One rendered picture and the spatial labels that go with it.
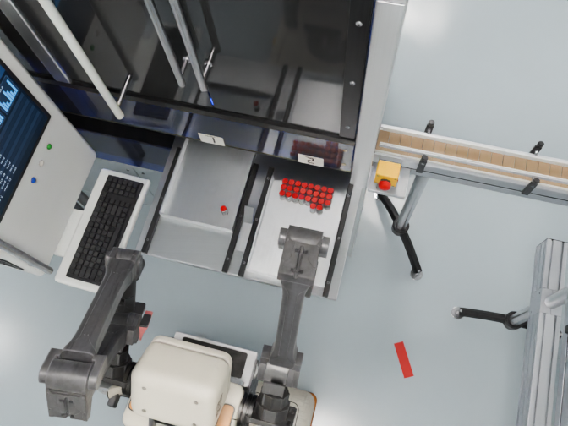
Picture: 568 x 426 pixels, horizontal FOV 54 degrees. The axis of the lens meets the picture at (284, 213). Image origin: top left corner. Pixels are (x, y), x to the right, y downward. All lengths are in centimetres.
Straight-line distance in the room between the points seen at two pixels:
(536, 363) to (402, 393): 69
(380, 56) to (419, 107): 187
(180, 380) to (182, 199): 82
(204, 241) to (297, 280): 81
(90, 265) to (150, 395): 80
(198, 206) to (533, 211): 176
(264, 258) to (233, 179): 31
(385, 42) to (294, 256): 49
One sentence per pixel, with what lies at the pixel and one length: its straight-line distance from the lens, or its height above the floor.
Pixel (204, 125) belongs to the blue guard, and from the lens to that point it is 183.
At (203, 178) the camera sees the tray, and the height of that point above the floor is 88.
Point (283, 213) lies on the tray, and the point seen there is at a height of 88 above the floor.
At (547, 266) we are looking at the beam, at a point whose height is 55.
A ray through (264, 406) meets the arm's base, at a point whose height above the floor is 123.
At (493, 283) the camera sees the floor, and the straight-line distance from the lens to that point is 288.
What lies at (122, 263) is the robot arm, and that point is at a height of 140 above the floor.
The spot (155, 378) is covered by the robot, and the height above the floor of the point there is 139.
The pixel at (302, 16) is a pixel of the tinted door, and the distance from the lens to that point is 126.
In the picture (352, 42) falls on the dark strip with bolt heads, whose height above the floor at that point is 165.
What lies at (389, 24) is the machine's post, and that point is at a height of 174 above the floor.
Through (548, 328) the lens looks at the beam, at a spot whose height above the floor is 55.
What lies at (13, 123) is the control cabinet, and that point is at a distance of 179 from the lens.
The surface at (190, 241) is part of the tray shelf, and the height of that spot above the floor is 88.
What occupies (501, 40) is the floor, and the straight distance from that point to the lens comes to 350.
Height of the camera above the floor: 268
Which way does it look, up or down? 70 degrees down
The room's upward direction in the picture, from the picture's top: 9 degrees counter-clockwise
